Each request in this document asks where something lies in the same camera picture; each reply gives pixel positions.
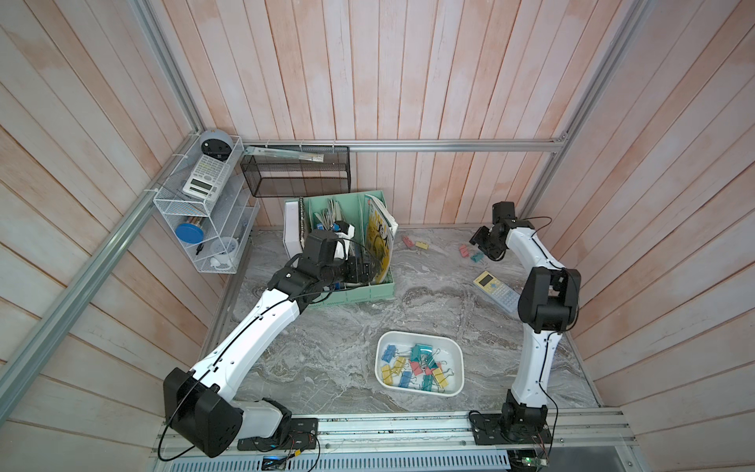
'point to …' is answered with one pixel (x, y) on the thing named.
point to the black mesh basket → (278, 177)
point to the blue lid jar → (191, 231)
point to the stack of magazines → (331, 214)
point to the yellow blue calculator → (498, 291)
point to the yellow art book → (380, 229)
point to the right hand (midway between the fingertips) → (475, 241)
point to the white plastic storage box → (420, 362)
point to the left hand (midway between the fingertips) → (364, 266)
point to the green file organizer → (347, 214)
